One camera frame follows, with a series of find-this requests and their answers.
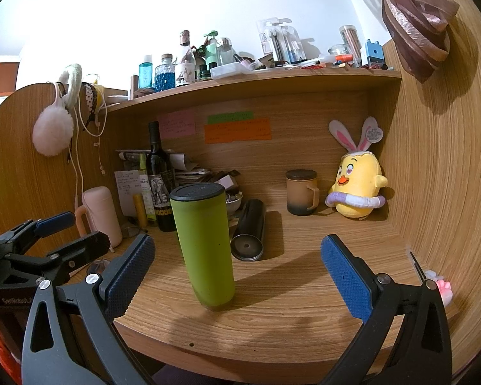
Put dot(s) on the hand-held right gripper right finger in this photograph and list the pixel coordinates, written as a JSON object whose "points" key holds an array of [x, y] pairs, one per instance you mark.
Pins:
{"points": [[346, 278]]}

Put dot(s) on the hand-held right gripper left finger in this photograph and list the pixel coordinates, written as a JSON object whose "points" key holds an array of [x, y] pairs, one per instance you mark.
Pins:
{"points": [[131, 274]]}

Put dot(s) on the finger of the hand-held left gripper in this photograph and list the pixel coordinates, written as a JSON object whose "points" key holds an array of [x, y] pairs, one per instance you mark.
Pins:
{"points": [[89, 244], [55, 223]]}

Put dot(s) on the green cup with black lid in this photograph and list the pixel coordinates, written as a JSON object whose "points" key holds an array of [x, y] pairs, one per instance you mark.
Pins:
{"points": [[203, 248]]}

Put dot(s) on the small yellow tube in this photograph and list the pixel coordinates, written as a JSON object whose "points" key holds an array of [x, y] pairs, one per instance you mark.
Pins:
{"points": [[139, 209]]}

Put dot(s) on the white handwritten paper note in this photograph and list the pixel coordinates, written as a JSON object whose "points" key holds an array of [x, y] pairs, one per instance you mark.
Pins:
{"points": [[124, 192]]}

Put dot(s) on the orange knitted cloth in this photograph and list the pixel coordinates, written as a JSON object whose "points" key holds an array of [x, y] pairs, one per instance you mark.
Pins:
{"points": [[2, 353]]}

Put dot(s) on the black pen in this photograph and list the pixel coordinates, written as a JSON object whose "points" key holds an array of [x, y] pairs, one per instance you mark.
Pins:
{"points": [[417, 265]]}

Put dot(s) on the slim yellow liquid bottle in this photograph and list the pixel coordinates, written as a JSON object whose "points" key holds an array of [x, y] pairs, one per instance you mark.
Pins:
{"points": [[146, 198]]}

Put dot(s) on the white fluffy earmuffs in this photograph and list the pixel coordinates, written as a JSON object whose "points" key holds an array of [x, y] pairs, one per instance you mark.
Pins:
{"points": [[52, 130]]}

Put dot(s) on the brown lidded mug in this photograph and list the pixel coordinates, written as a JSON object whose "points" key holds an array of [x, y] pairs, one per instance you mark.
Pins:
{"points": [[298, 196]]}

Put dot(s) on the pink plush toy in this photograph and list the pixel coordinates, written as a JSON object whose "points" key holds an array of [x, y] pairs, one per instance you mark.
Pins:
{"points": [[443, 288]]}

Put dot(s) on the yellow chick plush toy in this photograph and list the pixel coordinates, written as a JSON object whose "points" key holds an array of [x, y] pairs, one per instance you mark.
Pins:
{"points": [[358, 178]]}

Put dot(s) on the dark wine bottle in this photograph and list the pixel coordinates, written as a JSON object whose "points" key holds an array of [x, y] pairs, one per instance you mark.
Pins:
{"points": [[158, 168]]}

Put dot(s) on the black thermos flask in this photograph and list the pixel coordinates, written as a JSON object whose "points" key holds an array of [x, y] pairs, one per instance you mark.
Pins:
{"points": [[250, 224]]}

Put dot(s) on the pile of papers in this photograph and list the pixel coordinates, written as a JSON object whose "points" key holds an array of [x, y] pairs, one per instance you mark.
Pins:
{"points": [[190, 176]]}

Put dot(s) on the black dotted headband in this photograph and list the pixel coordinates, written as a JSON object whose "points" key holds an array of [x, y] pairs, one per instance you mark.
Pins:
{"points": [[90, 104]]}

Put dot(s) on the yellow headband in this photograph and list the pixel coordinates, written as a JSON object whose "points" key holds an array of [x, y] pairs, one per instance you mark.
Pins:
{"points": [[100, 92]]}

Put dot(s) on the pink sticky note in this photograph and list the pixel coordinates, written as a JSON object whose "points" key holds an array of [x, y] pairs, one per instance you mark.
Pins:
{"points": [[176, 125]]}

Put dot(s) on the teal liquid bottle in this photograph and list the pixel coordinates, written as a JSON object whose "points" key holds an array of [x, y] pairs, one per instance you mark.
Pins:
{"points": [[145, 74]]}

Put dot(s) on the orange sticky note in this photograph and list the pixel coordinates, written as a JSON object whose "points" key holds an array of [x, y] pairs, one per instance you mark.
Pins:
{"points": [[236, 131]]}

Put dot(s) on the blue glass bottle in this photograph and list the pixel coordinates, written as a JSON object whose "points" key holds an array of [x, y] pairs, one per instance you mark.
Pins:
{"points": [[164, 77]]}

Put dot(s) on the green sticky note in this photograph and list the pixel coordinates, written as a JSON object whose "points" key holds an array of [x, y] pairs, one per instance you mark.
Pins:
{"points": [[229, 117]]}

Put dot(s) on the clear bottle with picture label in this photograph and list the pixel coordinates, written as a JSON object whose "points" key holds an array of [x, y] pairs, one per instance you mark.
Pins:
{"points": [[185, 70]]}

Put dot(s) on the wooden shelf board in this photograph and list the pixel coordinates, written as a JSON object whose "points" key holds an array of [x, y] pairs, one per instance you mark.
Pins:
{"points": [[264, 82]]}

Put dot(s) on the white plastic tray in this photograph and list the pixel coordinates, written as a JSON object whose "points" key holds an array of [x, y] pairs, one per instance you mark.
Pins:
{"points": [[230, 71]]}

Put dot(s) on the blue pencil sharpener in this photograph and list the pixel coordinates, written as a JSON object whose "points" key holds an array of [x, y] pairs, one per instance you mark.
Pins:
{"points": [[373, 54]]}

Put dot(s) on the green pump bottle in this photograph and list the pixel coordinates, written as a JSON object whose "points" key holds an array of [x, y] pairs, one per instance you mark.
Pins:
{"points": [[211, 54]]}

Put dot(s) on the glass jar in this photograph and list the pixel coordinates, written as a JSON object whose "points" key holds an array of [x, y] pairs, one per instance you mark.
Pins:
{"points": [[338, 50]]}

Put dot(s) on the clear tube of brown sticks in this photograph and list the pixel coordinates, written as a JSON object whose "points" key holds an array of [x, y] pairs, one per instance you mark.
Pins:
{"points": [[350, 44]]}

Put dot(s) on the clear small bottle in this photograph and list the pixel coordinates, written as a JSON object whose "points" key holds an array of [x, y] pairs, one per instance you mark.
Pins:
{"points": [[224, 52]]}

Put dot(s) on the toothbrush blister pack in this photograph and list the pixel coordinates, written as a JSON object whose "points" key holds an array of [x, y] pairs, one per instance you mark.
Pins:
{"points": [[292, 46], [269, 42]]}

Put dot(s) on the brown tied curtain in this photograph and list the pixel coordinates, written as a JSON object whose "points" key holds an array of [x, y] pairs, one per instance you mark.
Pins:
{"points": [[417, 20]]}

